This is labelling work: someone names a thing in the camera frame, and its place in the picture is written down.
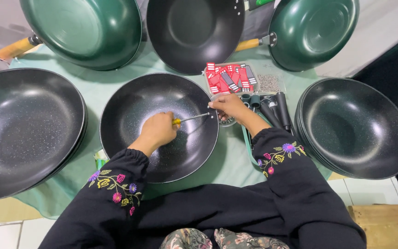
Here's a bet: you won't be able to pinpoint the clear bag of grey screws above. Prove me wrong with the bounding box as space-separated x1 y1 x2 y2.
257 73 282 93

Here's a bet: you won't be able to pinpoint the tray of red striped labels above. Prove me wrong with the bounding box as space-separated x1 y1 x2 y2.
204 61 260 96

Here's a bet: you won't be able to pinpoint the single black speckled wok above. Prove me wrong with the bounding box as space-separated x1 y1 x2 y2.
99 72 220 184

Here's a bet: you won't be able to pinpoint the person's floral trousers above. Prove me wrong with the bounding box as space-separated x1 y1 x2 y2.
159 227 290 249

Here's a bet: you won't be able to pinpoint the small bowl of screws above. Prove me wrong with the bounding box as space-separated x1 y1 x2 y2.
218 116 237 128

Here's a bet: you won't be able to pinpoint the green wok with wooden handle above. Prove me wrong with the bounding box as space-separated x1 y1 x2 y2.
0 0 143 72
235 0 360 73

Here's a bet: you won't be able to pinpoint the black wok with rivets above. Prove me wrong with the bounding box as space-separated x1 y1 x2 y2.
146 0 246 75

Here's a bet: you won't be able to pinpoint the yellow handled screwdriver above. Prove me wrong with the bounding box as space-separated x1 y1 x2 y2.
172 112 211 126

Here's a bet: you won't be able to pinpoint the brown cardboard sheet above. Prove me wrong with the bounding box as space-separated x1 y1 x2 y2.
0 196 43 227

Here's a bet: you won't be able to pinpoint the green strap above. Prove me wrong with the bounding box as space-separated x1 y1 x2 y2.
241 122 266 167

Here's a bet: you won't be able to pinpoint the person's right hand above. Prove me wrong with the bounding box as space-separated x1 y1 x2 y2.
208 93 255 126

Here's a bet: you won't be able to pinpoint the green plastic packet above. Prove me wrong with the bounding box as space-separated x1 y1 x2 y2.
93 149 110 170

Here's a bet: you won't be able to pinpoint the green pan handle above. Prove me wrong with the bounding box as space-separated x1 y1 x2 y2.
247 0 276 11

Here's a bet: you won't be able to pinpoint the stack of black woks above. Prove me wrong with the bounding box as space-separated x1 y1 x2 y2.
0 68 88 204
294 77 398 180

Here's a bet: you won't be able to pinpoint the pile of black pan handles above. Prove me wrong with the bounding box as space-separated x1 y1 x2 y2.
240 91 295 134

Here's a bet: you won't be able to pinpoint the person's left hand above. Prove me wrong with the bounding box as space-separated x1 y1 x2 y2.
140 111 182 148

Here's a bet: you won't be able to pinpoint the wooden board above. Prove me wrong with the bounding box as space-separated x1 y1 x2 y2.
346 204 398 249

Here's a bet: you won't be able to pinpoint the light green cloth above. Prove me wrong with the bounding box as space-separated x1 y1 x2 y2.
9 41 333 220

